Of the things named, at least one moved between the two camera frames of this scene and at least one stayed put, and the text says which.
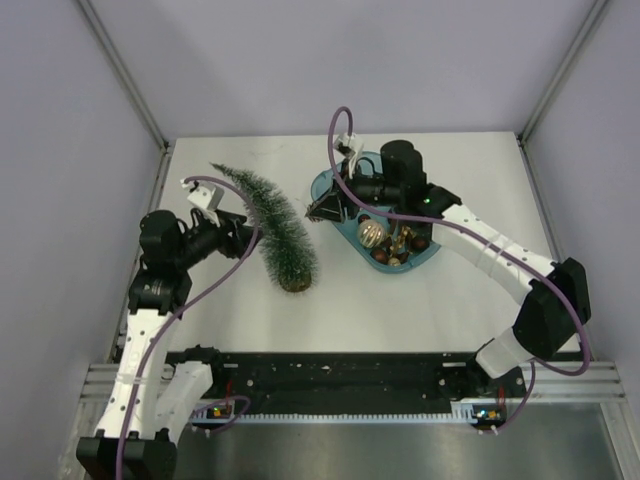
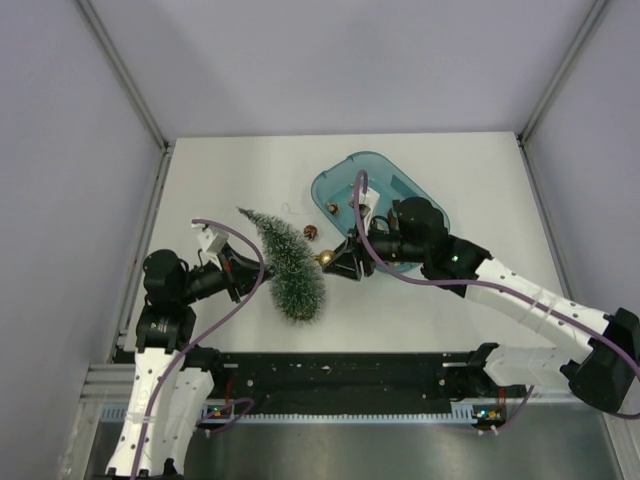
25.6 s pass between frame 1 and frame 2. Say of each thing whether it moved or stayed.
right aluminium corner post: stayed
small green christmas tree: moved
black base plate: stayed
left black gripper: moved
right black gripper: moved
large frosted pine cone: moved
